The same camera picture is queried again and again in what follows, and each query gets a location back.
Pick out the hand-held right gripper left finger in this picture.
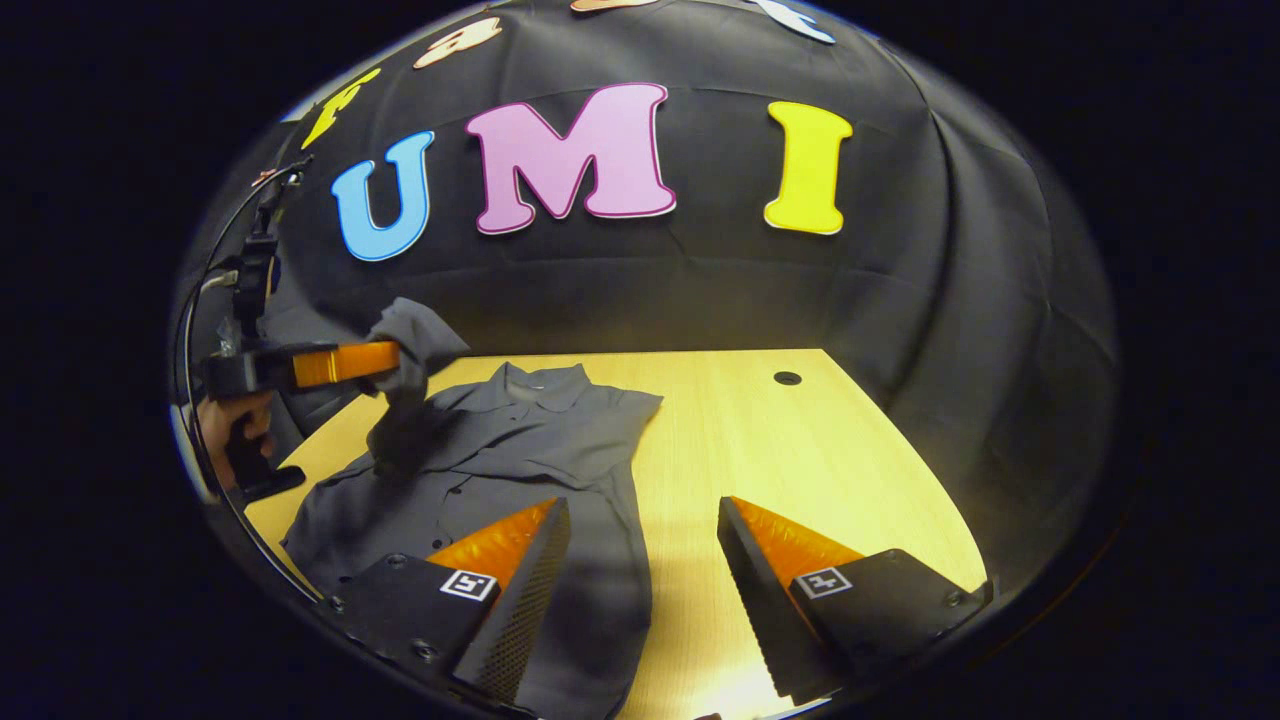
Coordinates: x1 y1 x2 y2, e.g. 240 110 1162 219
325 497 573 703

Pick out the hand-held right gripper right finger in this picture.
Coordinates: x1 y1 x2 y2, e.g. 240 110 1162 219
716 495 996 706

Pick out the grey button shirt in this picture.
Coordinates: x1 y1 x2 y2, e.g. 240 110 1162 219
280 297 664 720

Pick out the black backdrop cloth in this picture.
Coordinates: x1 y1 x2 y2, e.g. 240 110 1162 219
170 0 1119 591

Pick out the black cable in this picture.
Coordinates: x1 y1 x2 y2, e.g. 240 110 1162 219
178 155 313 421

